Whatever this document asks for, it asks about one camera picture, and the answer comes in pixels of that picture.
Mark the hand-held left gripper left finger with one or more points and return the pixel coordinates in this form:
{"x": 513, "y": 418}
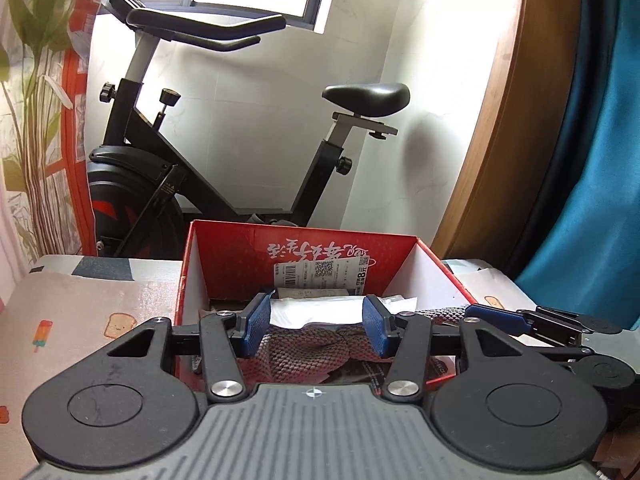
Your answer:
{"x": 255, "y": 325}

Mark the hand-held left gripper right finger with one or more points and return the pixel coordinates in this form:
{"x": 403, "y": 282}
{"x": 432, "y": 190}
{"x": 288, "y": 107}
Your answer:
{"x": 377, "y": 327}

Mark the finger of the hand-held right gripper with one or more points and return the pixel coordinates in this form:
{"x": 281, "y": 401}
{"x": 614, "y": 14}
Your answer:
{"x": 495, "y": 316}

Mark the grey knitted cloth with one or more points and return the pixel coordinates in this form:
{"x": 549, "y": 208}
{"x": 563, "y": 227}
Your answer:
{"x": 310, "y": 350}

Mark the red strawberry cardboard box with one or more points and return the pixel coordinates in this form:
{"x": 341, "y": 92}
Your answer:
{"x": 235, "y": 255}

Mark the red black plaid cloth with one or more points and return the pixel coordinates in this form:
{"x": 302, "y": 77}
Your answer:
{"x": 370, "y": 372}

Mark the white plastic packet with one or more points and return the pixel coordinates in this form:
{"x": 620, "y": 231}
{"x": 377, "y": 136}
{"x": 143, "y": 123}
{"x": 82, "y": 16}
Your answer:
{"x": 320, "y": 312}

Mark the blue curtain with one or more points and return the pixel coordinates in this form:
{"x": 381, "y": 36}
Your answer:
{"x": 595, "y": 185}

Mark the printed pale tablecloth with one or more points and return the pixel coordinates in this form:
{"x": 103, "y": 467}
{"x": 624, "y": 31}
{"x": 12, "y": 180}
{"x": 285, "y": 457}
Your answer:
{"x": 90, "y": 305}

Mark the black exercise bike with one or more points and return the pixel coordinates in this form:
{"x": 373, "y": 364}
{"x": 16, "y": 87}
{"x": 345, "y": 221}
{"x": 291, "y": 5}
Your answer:
{"x": 150, "y": 185}

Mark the brown wooden door frame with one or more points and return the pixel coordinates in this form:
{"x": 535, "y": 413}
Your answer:
{"x": 515, "y": 110}

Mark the printed wall cloth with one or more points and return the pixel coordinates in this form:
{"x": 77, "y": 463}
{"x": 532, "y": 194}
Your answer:
{"x": 40, "y": 110}

